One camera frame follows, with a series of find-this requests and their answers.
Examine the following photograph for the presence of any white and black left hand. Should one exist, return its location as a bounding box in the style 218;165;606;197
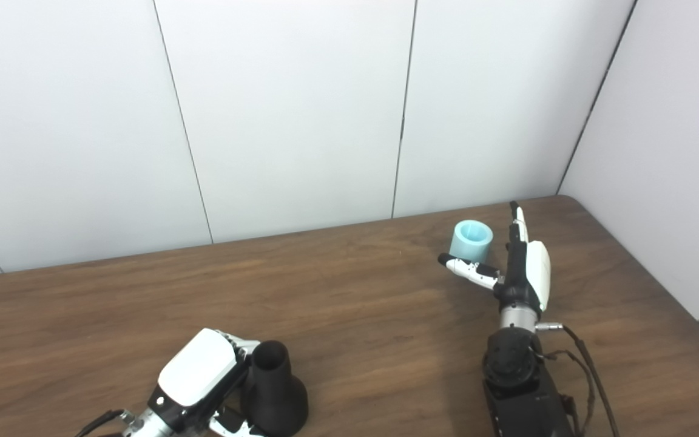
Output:
146;328;265;437

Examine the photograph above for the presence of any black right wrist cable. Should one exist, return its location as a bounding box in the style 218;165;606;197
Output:
535;323;621;437

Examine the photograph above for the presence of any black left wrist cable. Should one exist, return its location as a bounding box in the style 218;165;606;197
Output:
73;409;126;437

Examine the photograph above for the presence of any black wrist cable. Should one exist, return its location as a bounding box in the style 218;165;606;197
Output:
73;409;126;437
535;323;621;437

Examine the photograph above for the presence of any light-blue hose piece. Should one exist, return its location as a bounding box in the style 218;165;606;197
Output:
450;220;494;265

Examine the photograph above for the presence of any black funnel-shaped nozzle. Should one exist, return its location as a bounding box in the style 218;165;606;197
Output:
240;340;309;437

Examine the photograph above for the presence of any white and black right hand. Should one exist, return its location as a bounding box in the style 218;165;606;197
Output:
437;202;552;314

